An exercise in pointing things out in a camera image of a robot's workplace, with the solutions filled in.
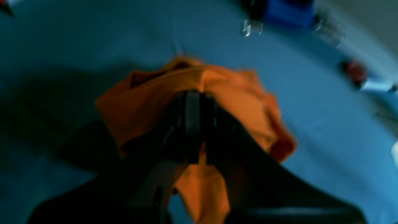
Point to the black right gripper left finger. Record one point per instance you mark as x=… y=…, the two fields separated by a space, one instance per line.
x=137 y=189

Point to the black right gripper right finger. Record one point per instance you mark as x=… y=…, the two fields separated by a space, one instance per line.
x=260 y=190

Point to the orange t-shirt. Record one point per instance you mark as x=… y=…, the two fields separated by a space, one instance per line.
x=131 y=108

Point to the blue table cloth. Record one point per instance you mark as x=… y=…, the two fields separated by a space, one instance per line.
x=58 y=56

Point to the blue plastic device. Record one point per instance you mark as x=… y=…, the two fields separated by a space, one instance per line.
x=291 y=14

